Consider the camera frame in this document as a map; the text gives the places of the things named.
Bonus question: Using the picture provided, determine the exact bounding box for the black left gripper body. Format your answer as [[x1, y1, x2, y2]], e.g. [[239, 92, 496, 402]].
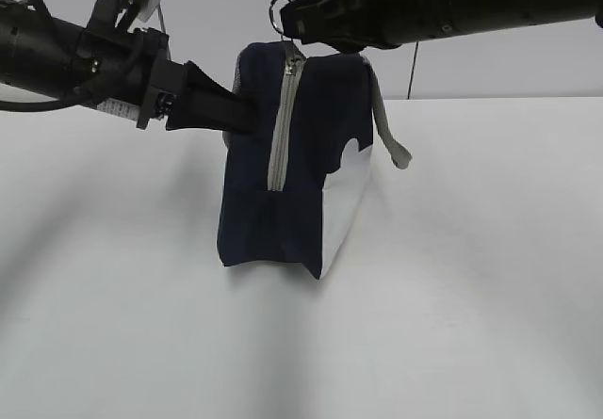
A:
[[74, 0, 185, 130]]

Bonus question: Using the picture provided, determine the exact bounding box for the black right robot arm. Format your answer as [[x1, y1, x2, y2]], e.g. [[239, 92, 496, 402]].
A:
[[280, 0, 602, 54]]

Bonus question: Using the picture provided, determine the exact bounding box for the navy and white lunch bag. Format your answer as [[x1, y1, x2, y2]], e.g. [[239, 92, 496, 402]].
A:
[[217, 40, 412, 279]]

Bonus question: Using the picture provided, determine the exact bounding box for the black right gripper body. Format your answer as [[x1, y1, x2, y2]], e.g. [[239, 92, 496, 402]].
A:
[[278, 0, 453, 54]]

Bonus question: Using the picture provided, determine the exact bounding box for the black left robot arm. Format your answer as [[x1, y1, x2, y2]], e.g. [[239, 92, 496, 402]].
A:
[[1, 0, 258, 134]]

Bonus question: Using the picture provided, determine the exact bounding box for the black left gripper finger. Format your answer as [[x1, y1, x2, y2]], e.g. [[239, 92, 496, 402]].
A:
[[166, 90, 259, 135], [181, 61, 235, 97]]

